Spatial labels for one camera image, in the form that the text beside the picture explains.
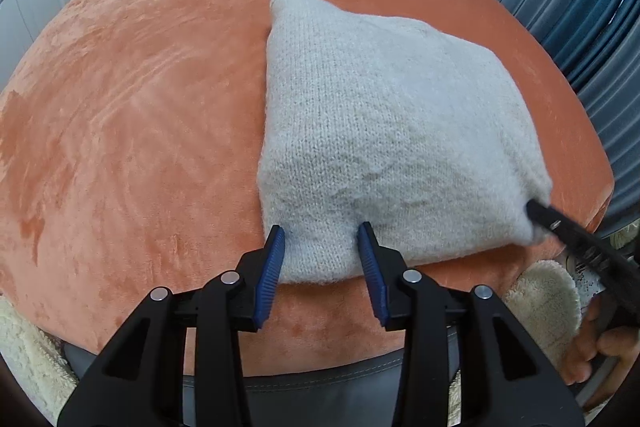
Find cream fleece cloth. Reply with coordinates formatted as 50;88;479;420
504;259;582;358
0;297;78;427

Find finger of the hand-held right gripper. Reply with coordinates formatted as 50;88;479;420
524;199;602;259

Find person's right hand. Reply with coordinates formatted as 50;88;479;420
564;296;640;409

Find grey sweater with black hearts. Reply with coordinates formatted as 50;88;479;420
256;0;553;285

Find orange plush blanket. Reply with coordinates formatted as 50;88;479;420
0;0;616;378

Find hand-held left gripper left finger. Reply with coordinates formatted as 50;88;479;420
57;224;288;427

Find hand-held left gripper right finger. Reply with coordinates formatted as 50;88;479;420
356;222;586;427

